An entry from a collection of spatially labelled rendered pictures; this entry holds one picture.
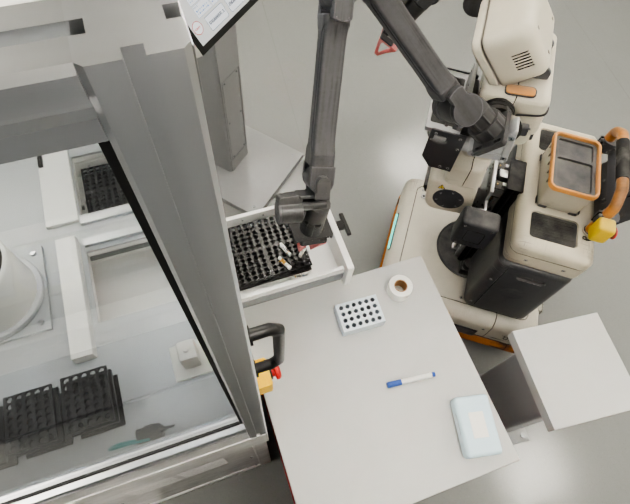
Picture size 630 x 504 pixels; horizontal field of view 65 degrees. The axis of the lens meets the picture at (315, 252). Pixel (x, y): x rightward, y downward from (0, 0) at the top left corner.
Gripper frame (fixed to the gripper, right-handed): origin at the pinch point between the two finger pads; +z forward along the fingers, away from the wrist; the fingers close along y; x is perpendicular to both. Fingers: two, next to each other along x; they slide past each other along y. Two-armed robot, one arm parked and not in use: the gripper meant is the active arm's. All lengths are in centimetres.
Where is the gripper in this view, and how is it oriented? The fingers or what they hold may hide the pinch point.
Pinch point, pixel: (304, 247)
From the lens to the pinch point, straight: 132.4
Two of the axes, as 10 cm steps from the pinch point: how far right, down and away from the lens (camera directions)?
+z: -1.8, 5.1, 8.4
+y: -9.4, 1.7, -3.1
